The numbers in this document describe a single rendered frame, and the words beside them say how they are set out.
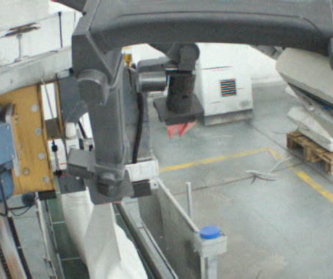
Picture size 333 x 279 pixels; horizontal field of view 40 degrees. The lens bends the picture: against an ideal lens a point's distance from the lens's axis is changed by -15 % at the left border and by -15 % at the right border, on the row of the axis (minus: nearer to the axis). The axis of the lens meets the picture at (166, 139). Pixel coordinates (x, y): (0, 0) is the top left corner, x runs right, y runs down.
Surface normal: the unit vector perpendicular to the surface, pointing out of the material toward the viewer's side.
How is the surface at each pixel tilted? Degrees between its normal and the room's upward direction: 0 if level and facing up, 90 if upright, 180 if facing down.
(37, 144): 90
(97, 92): 135
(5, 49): 90
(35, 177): 90
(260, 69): 90
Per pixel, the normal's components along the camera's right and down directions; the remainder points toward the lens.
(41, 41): 0.28, 0.29
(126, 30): -0.07, 0.87
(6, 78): 0.81, 0.12
